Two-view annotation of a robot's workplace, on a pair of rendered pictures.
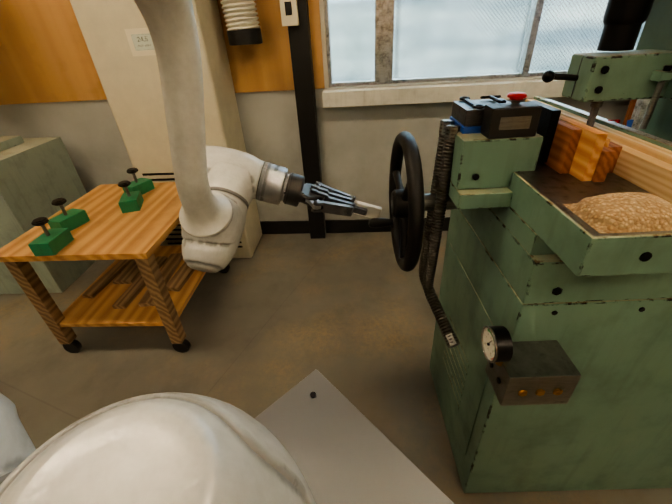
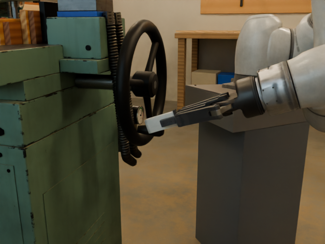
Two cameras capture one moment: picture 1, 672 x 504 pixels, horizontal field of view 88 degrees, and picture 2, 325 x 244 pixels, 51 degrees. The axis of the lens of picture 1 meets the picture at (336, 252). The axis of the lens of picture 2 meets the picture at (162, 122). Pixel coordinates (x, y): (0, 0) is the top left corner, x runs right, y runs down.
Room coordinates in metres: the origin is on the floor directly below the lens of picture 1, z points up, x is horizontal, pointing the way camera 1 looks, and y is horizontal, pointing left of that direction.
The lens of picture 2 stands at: (1.43, 0.10, 0.95)
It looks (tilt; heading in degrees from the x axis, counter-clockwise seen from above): 16 degrees down; 195
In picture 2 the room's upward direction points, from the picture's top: straight up
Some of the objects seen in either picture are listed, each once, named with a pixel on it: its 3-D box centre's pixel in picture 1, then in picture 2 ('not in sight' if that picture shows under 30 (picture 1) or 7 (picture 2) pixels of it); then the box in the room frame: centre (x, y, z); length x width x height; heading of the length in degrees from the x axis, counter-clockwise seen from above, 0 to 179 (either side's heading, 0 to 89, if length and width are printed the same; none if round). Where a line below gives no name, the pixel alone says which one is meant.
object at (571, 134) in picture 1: (547, 139); (52, 27); (0.64, -0.40, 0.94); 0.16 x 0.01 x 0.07; 178
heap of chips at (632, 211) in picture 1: (631, 206); not in sight; (0.41, -0.39, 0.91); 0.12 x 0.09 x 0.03; 88
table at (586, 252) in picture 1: (524, 172); (59, 54); (0.66, -0.38, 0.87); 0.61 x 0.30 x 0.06; 178
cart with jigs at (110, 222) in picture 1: (136, 253); not in sight; (1.35, 0.90, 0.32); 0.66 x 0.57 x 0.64; 176
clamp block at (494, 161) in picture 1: (484, 152); (88, 37); (0.66, -0.30, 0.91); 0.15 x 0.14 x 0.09; 178
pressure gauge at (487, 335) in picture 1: (497, 347); (135, 117); (0.41, -0.27, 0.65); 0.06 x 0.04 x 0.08; 178
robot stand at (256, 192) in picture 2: not in sight; (246, 185); (0.09, 0.10, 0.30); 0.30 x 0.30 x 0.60; 40
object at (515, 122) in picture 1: (491, 113); (88, 5); (0.65, -0.29, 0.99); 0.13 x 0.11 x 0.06; 178
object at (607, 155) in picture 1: (562, 144); (41, 32); (0.64, -0.43, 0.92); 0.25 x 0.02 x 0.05; 178
